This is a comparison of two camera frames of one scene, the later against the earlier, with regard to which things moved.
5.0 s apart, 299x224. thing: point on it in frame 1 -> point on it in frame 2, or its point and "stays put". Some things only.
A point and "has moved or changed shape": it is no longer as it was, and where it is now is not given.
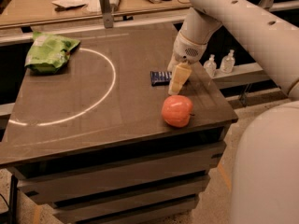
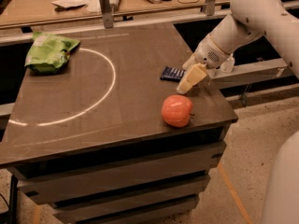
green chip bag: (49, 52) stays put
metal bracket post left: (107, 15) stays put
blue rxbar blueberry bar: (160, 77) has moved or changed shape
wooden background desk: (34, 6) stays put
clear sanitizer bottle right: (228, 62) stays put
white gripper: (186, 51) -> (207, 54)
